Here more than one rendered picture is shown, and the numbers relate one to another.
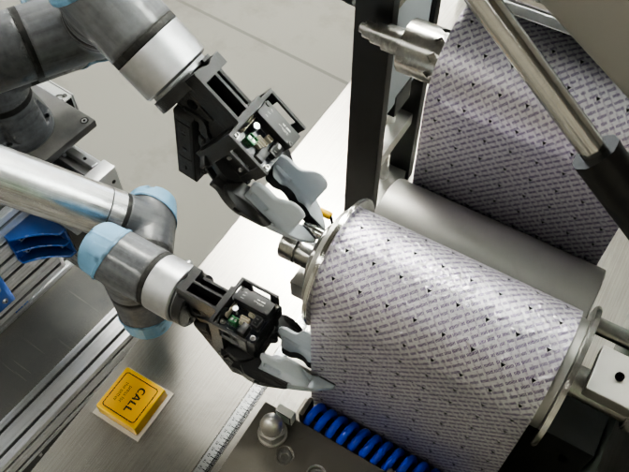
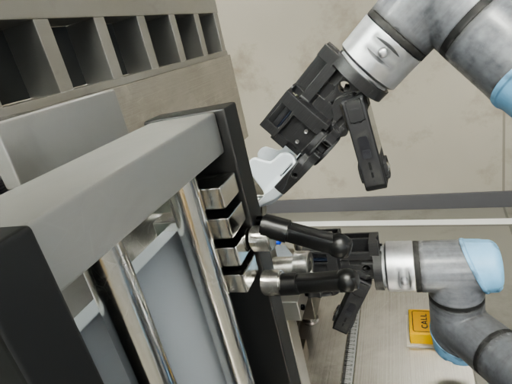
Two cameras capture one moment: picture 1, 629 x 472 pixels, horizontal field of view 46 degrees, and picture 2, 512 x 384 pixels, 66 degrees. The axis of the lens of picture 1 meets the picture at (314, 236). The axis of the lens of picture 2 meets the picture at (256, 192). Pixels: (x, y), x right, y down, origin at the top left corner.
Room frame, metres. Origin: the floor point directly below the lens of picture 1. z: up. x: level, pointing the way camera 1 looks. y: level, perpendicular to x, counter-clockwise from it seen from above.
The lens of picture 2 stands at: (0.94, -0.08, 1.47)
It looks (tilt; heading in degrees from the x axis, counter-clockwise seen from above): 21 degrees down; 171
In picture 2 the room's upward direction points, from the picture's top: 13 degrees counter-clockwise
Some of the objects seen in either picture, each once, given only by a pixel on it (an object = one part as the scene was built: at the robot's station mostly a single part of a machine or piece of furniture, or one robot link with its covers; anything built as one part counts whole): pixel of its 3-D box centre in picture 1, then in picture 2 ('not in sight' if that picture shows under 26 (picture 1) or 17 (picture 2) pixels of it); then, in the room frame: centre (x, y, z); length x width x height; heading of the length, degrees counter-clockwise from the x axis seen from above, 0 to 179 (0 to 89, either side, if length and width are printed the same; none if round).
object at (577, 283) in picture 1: (476, 268); not in sight; (0.46, -0.19, 1.17); 0.26 x 0.12 x 0.12; 59
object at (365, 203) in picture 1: (339, 262); not in sight; (0.42, -0.03, 1.25); 0.15 x 0.01 x 0.15; 149
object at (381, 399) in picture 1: (402, 413); not in sight; (0.31, -0.10, 1.12); 0.23 x 0.01 x 0.18; 59
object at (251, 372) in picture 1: (260, 362); not in sight; (0.38, 0.06, 1.09); 0.09 x 0.05 x 0.02; 58
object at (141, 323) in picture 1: (143, 291); (465, 328); (0.53, 0.24, 1.01); 0.11 x 0.08 x 0.11; 2
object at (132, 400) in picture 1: (132, 400); (429, 326); (0.41, 0.26, 0.91); 0.07 x 0.07 x 0.02; 59
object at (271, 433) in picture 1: (271, 426); not in sight; (0.32, 0.05, 1.05); 0.04 x 0.04 x 0.04
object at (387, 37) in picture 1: (383, 36); not in sight; (0.68, -0.08, 1.33); 0.06 x 0.03 x 0.03; 59
